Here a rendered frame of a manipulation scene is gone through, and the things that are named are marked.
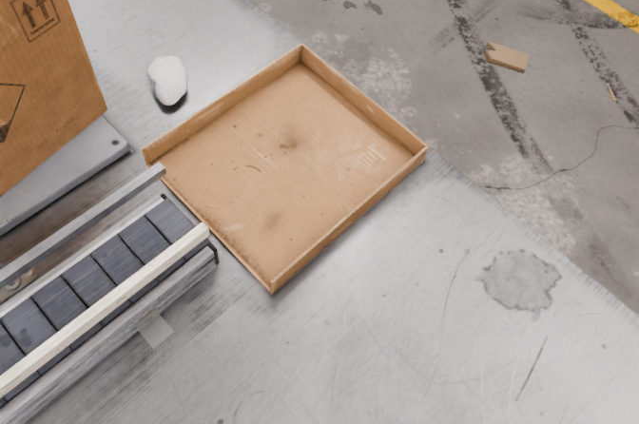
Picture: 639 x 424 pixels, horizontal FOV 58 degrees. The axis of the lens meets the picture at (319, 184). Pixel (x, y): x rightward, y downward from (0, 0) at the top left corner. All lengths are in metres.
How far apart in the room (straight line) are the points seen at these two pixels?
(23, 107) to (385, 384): 0.54
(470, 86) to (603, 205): 0.59
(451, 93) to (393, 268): 1.38
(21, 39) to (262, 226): 0.36
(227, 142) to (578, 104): 1.61
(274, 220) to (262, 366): 0.19
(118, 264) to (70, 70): 0.25
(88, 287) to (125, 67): 0.38
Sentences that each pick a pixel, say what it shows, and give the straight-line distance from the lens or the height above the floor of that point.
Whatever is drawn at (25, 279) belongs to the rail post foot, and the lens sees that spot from 0.80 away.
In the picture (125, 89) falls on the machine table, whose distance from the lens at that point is 0.93.
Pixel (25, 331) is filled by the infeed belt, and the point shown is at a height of 0.88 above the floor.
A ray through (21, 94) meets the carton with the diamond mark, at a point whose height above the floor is 0.98.
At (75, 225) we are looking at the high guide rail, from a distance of 0.67.
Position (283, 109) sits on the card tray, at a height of 0.83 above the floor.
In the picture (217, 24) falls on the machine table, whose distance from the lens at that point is 1.01.
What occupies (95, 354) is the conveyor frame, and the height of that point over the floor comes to 0.86.
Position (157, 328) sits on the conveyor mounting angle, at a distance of 0.74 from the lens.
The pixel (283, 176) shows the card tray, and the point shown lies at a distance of 0.82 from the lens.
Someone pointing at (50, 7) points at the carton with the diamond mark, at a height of 1.06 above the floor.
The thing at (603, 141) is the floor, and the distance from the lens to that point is 2.20.
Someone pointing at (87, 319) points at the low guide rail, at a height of 0.91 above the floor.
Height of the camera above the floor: 1.53
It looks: 59 degrees down
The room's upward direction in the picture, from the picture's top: 10 degrees clockwise
